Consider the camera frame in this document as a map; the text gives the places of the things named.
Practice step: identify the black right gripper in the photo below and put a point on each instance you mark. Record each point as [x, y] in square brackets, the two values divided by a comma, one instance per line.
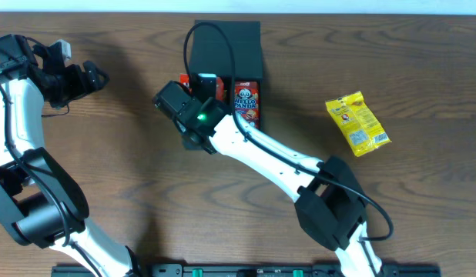
[180, 131]

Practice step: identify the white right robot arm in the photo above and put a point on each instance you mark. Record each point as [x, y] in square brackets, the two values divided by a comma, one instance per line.
[329, 202]

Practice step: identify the red Hello Panda box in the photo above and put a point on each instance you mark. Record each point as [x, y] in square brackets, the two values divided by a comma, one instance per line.
[247, 102]

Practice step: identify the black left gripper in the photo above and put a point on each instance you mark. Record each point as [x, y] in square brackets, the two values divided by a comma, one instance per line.
[78, 88]

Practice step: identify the yellow snack bag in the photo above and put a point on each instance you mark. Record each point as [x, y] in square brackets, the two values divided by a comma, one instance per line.
[358, 124]

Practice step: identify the black storage box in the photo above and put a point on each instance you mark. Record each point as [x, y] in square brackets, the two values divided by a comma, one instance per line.
[229, 49]

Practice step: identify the red Hacks candy bag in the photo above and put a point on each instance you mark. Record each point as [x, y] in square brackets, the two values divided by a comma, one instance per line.
[204, 86]

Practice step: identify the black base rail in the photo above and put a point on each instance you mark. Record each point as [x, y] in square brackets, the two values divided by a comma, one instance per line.
[319, 270]

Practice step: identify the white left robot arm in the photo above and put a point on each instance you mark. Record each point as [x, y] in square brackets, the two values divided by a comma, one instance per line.
[40, 203]

